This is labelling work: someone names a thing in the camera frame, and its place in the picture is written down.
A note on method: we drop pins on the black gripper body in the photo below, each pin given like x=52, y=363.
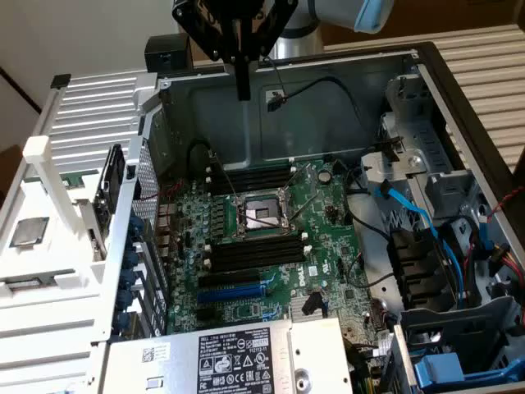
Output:
x=197, y=20

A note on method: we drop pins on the printed cardboard box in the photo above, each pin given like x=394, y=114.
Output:
x=203, y=51

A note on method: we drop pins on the black box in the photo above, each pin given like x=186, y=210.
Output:
x=168, y=53

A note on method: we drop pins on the open grey PC case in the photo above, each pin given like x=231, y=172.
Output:
x=320, y=123

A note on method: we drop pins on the thin steel locking lever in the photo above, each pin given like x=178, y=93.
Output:
x=224, y=176

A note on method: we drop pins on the flat steel locking lever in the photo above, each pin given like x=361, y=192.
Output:
x=301, y=174

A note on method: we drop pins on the round coin battery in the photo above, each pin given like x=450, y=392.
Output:
x=325, y=176

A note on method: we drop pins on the metal CPU socket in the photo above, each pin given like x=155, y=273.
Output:
x=262, y=215

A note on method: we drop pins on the black graphics card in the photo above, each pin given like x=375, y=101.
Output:
x=108, y=176

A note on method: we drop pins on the blue card retention clip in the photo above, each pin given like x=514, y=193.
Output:
x=136, y=224
x=131, y=256
x=121, y=320
x=128, y=276
x=124, y=297

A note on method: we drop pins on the green Dell motherboard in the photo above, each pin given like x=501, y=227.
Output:
x=328, y=246

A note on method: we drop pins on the green circuit board strip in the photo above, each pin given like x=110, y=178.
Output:
x=78, y=180

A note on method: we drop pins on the long black expansion slot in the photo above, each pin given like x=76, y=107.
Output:
x=229, y=280

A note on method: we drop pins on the blue expansion slot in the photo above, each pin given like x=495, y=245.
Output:
x=229, y=293

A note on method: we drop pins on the black plug on heatsink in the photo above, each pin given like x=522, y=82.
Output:
x=311, y=303

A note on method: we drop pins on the silver finned heatsink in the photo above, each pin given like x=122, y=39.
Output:
x=297, y=308

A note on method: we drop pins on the short black expansion slot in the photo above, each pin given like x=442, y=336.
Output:
x=205, y=314

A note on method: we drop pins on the white parts rack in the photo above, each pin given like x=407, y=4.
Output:
x=61, y=246

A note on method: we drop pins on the silver CPU chip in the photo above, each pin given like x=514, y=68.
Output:
x=28, y=232

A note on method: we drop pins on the silver power supply unit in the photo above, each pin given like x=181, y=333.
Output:
x=229, y=361

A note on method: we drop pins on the grey metal disk bay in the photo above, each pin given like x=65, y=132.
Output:
x=451, y=324

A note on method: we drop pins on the blue plastic disk tray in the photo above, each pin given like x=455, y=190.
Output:
x=439, y=367

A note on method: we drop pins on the white corner bracket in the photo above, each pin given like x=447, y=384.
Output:
x=143, y=88

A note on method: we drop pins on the grey metal drive bracket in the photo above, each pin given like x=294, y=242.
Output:
x=371, y=172

